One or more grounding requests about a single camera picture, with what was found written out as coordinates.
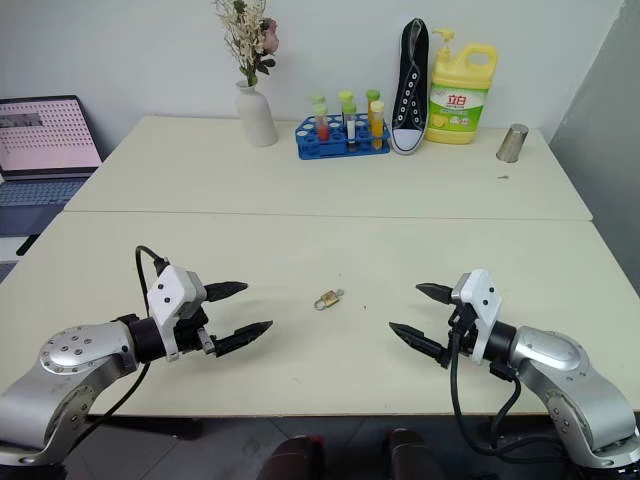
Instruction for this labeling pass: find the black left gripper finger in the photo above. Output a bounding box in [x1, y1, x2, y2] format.
[214, 320, 275, 358]
[203, 281, 250, 303]

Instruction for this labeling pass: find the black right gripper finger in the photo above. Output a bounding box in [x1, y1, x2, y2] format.
[388, 322, 452, 370]
[414, 282, 457, 305]

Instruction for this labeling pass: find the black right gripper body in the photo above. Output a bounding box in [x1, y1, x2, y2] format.
[446, 301, 477, 357]

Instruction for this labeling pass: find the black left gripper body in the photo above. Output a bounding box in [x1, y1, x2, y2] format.
[174, 304, 220, 357]

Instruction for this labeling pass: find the dark rounded shape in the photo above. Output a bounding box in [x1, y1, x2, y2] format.
[383, 427, 447, 480]
[258, 434, 327, 480]

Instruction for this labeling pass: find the steel metal cup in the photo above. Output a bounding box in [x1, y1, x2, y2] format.
[495, 123, 531, 164]

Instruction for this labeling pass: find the blue test tube rack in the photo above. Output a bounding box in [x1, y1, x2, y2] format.
[294, 113, 393, 162]

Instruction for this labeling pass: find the white ceramic vase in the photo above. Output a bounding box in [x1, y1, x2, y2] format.
[234, 79, 280, 149]

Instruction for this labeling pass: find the orange liquid yellow cap tube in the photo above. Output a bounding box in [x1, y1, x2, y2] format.
[368, 100, 387, 151]

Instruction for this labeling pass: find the white label test tube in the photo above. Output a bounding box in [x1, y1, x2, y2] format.
[343, 101, 360, 152]

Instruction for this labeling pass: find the yellow detergent pump bottle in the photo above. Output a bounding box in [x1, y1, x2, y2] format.
[424, 27, 500, 147]

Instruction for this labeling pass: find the red liquid test tube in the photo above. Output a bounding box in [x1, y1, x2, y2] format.
[316, 103, 332, 145]

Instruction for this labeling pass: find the black canvas sneaker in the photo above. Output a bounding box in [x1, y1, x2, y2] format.
[389, 17, 433, 156]

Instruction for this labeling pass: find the open laptop computer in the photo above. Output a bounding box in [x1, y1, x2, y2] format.
[0, 94, 104, 237]

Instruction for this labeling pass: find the dried flower bouquet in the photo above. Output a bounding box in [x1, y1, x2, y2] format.
[214, 0, 280, 89]

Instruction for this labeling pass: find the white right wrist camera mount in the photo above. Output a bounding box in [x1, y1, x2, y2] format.
[451, 268, 503, 363]

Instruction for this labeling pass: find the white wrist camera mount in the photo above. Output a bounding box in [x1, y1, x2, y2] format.
[146, 265, 207, 362]
[451, 268, 503, 363]

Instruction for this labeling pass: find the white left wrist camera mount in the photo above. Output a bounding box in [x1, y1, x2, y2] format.
[146, 265, 207, 362]

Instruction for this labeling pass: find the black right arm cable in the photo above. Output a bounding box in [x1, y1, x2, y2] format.
[447, 327, 594, 459]

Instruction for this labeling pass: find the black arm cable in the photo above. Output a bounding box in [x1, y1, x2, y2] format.
[447, 327, 594, 459]
[87, 244, 172, 432]

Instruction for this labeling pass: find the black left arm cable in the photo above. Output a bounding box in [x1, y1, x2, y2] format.
[87, 244, 172, 432]

